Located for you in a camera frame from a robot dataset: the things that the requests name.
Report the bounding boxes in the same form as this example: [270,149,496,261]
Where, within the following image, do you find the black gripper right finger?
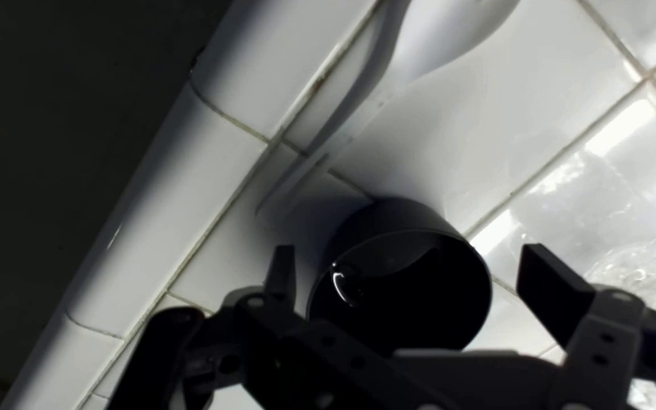
[515,241,656,410]

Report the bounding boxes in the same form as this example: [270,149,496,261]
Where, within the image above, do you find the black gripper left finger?
[106,243,323,410]

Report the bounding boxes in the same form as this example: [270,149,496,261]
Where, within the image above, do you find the small black pot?
[304,193,494,357]

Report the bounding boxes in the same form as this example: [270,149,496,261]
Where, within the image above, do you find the white plastic spoon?
[281,0,530,157]

